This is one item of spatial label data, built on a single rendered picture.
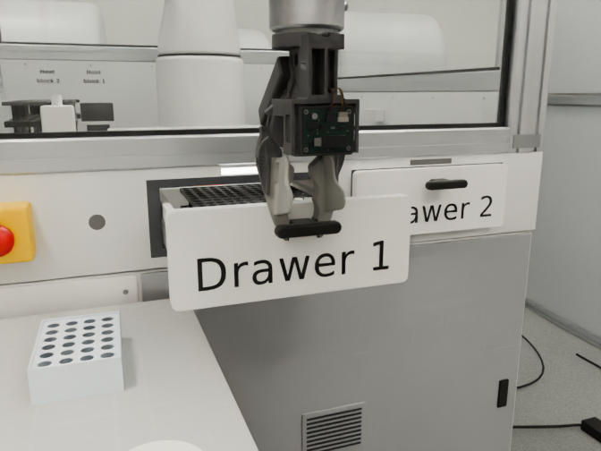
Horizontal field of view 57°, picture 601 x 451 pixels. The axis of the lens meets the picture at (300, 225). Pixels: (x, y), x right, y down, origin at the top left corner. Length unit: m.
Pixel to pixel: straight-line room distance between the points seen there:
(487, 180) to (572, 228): 1.76
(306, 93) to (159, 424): 0.33
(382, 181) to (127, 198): 0.39
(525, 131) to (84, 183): 0.73
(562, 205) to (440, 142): 1.85
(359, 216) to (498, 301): 0.52
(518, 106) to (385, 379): 0.53
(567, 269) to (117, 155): 2.30
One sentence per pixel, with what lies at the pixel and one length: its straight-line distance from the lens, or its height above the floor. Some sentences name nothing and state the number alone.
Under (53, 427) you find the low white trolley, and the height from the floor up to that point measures 0.76.
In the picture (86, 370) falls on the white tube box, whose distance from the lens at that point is 0.59.
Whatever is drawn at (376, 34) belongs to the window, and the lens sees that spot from 0.92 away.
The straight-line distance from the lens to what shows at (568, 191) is 2.75.
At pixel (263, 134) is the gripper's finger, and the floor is 1.01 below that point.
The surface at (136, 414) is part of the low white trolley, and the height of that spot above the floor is 0.76.
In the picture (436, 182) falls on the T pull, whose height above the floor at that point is 0.91.
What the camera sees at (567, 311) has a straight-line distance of 2.83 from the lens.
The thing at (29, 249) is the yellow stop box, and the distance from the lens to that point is 0.78.
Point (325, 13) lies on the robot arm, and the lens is 0.55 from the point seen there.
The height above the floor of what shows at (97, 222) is 0.88.
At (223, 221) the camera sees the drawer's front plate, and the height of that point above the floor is 0.91.
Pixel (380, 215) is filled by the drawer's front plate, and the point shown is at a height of 0.91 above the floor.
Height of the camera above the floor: 1.05
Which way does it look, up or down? 13 degrees down
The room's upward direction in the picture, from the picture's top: straight up
